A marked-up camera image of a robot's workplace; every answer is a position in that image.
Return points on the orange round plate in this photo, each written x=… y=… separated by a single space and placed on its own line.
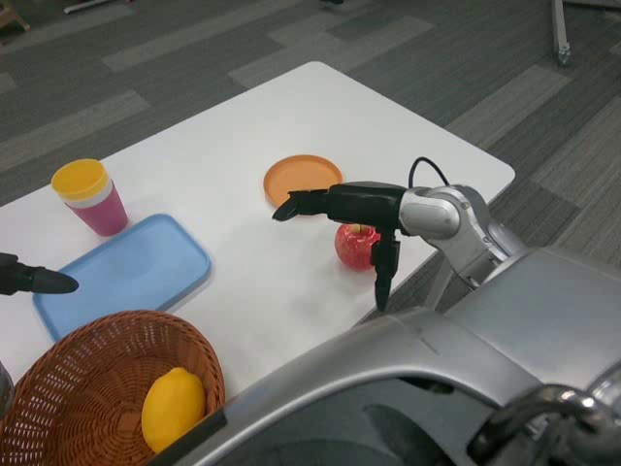
x=301 y=175

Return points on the brown wicker basket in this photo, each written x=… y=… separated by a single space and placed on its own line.
x=87 y=378

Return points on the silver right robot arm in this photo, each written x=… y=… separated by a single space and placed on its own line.
x=466 y=228

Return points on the silver robot chest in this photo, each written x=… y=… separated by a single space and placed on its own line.
x=369 y=398

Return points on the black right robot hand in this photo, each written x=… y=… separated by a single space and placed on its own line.
x=364 y=204

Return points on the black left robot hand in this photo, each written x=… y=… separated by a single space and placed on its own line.
x=39 y=280

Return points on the yellow lemon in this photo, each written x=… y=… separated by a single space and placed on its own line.
x=172 y=410

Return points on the grey metal table leg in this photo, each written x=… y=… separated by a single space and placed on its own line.
x=439 y=286

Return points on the pink plastic cup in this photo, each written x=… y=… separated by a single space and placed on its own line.
x=104 y=218

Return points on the red apple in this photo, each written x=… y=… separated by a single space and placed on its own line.
x=351 y=250

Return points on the yellow plastic cup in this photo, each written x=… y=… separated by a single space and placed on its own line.
x=80 y=179

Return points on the white plastic cup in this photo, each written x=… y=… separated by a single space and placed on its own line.
x=99 y=198

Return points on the light blue plastic tray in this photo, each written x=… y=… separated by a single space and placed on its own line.
x=131 y=272

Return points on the metal leg with caster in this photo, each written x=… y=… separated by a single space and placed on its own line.
x=560 y=29

